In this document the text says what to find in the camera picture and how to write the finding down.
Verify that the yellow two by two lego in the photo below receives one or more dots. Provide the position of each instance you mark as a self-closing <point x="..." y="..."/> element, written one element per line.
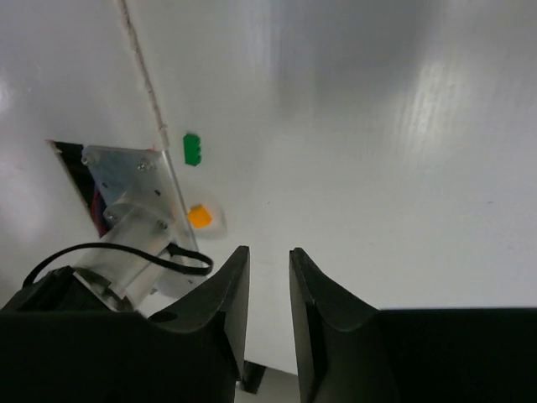
<point x="199" y="217"/>

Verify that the small green lego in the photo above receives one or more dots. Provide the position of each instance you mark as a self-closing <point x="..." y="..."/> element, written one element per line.
<point x="192" y="149"/>

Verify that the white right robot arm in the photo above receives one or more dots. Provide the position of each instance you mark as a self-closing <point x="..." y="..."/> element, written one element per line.
<point x="137" y="268"/>

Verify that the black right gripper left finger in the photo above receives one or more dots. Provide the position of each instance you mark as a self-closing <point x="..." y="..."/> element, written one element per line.
<point x="61" y="343"/>

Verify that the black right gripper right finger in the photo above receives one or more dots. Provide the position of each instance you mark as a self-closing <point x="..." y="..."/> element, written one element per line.
<point x="349" y="351"/>

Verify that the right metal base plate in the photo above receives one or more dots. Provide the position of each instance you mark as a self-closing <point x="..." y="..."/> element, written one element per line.
<point x="141" y="181"/>

